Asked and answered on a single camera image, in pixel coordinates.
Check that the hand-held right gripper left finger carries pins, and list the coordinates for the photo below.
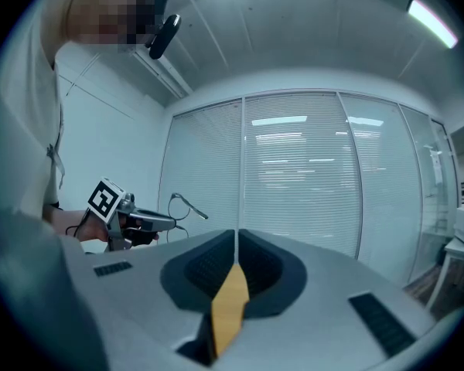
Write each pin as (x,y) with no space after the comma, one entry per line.
(147,307)

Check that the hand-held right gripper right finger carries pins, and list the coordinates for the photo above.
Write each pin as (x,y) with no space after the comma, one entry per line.
(332,315)

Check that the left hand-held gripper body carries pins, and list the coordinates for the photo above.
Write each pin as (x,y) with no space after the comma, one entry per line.
(106,199)

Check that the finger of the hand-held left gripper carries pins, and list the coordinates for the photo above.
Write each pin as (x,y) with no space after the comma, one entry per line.
(154,222)

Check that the thin metal-frame eyeglasses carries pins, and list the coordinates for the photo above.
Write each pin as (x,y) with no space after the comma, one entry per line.
(179,208)

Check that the person's left forearm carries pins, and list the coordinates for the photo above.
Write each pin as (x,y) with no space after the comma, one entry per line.
(73,226)

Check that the white window blind panel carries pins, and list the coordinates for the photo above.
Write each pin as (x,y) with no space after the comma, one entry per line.
(201,176)
(301,176)
(383,191)

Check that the beige t-shirt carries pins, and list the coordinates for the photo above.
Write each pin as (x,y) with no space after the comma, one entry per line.
(27,110)

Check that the white desk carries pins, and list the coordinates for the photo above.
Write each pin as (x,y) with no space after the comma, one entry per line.
(460,261)

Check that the glass partition panel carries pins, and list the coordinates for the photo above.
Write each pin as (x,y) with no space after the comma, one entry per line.
(429,215)

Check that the person's head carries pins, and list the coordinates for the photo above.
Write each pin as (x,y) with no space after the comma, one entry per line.
(108,14)

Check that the rectangular ceiling light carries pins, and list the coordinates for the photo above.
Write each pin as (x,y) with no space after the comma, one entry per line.
(433,23)

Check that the black head camera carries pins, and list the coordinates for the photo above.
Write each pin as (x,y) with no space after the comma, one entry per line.
(164,37)

